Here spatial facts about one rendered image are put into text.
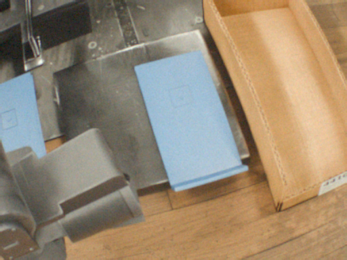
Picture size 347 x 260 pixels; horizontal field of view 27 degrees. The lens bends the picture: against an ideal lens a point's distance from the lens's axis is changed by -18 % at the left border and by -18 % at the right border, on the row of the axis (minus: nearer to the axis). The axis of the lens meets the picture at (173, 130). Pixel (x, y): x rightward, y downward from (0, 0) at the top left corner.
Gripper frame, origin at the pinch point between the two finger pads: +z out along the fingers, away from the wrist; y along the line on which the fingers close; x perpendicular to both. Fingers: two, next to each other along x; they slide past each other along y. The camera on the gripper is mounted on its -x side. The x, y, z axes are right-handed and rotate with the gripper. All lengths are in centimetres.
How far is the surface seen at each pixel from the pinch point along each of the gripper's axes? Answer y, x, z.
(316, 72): 4.0, -35.5, 12.7
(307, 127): -1.5, -31.3, 9.6
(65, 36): 15.3, -8.9, 19.4
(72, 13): 17.5, -10.1, 15.6
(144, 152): 0.7, -14.1, 9.8
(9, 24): 19.1, -1.7, 13.8
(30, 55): 13.8, -4.3, 10.4
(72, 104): 7.0, -8.3, 13.8
